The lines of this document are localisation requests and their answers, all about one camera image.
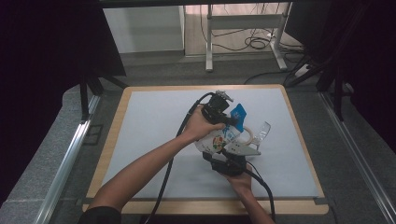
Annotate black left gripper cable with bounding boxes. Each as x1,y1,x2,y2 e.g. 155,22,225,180
144,91,217,224

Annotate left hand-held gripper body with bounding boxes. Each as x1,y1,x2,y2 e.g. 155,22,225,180
201,90,234,124

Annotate white metal desk frame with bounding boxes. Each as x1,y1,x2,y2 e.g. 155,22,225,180
205,3,289,73

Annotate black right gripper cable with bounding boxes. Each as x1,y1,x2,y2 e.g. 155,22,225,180
222,148,276,222

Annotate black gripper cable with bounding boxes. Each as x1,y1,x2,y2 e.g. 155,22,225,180
144,91,217,224
222,148,276,222

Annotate wooden table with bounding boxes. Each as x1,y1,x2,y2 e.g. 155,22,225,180
82,83,330,217

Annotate tangle of black floor cables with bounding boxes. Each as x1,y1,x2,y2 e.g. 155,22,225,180
200,3,306,54

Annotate black curtain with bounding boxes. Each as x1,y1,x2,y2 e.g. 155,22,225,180
284,0,396,153
0,0,127,206

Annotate person's right hand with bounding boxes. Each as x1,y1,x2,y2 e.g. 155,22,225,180
222,164,254,195

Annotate person's left hand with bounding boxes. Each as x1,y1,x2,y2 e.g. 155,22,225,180
181,105,226,144

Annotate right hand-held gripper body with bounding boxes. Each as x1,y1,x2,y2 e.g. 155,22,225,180
211,141,262,177

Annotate black metal stand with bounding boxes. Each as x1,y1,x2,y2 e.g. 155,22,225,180
286,52,347,122
78,69,129,121

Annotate white power strip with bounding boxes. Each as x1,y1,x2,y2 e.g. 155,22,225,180
293,63,311,78

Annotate person's black sleeve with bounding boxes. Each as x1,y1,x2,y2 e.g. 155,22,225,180
78,205,122,224

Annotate clear glass jug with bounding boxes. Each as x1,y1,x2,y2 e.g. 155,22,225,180
239,120,272,153

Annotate blue and white milk carton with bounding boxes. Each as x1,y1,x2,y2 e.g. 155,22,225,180
194,103,248,156

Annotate aluminium rail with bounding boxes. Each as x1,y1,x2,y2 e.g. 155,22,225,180
318,91,396,224
34,94,101,224

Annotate white table mat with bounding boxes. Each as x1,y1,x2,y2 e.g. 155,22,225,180
98,88,320,200

